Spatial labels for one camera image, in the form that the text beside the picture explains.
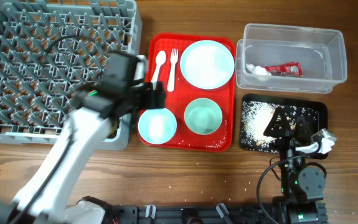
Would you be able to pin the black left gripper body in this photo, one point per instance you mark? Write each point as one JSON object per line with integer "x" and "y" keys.
{"x": 135, "y": 98}

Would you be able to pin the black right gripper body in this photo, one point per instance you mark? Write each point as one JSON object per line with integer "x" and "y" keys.
{"x": 287, "y": 147}

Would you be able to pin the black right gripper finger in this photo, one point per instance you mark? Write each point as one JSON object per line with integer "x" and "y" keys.
{"x": 302, "y": 132}
{"x": 279, "y": 126}

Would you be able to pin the light blue bowl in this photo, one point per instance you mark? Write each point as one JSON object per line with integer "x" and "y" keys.
{"x": 157, "y": 126}

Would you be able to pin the white plastic spoon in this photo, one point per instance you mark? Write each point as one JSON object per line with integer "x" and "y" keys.
{"x": 160, "y": 60}

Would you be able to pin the white plastic fork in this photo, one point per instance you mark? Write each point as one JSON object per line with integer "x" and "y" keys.
{"x": 173, "y": 60}

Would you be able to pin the light green bowl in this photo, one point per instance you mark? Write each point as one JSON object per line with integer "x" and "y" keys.
{"x": 203, "y": 116}

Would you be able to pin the red sauce packet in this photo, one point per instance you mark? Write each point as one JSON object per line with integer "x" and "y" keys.
{"x": 291, "y": 69}

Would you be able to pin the light blue plate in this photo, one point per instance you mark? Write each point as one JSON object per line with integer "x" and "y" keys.
{"x": 207, "y": 64}

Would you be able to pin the white napkin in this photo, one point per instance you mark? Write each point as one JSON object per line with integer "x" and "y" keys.
{"x": 257, "y": 70}

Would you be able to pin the yellow plastic cup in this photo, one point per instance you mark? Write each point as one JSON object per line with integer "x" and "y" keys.
{"x": 114, "y": 129}

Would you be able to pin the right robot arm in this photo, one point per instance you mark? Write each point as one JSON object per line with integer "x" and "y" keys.
{"x": 302, "y": 183}

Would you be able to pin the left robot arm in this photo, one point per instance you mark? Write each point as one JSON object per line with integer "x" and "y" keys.
{"x": 96, "y": 108}

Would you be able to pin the black waste bin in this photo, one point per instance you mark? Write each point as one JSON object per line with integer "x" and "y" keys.
{"x": 257, "y": 112}

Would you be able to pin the grey plastic dishwasher rack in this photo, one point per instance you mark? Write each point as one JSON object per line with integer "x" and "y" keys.
{"x": 50, "y": 48}

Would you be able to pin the red plastic tray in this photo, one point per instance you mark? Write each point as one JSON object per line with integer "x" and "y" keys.
{"x": 184, "y": 93}

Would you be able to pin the clear plastic storage bin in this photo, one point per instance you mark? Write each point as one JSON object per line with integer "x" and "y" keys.
{"x": 321, "y": 54}

